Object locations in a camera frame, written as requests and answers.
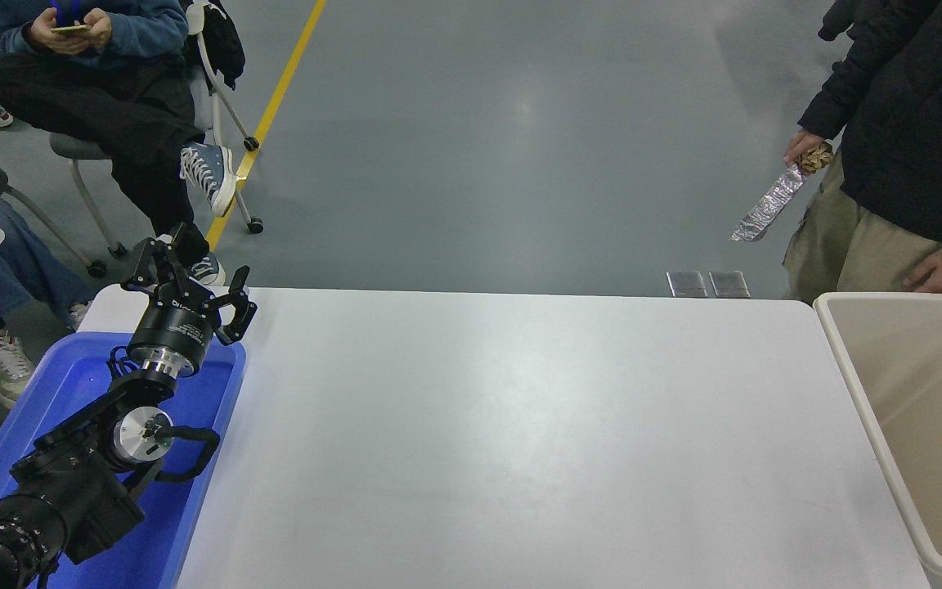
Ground metal floor outlet plate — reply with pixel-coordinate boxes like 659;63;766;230
709;271;751;298
666;271;709;298

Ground tan paper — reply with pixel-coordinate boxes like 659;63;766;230
798;143;834;174

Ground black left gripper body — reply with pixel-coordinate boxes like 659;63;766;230
129;296;220;367

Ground white frame wheeled chair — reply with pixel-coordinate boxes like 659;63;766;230
50;0;264;259

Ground standing person's right hand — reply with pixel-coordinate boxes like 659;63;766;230
783;129;830;170

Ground dark coats on chair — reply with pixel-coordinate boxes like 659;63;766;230
818;0;860;42

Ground large pale plastic bin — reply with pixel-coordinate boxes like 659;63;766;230
814;292;942;582

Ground standing person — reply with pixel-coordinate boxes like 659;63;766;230
782;0;942;305

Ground seated person's right hand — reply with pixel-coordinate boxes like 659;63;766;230
28;7;73;56

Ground foil tray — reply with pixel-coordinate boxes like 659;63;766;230
730;164;807;243

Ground seated person with phone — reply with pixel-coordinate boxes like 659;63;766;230
0;0;236;287

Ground blue plastic tray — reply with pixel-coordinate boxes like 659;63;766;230
0;331;247;589

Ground seated person in jeans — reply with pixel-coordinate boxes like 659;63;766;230
0;139;96;410

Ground black jacket on chair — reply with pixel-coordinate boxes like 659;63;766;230
181;0;245;89

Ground seated person's left hand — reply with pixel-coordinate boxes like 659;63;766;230
70;7;114;47

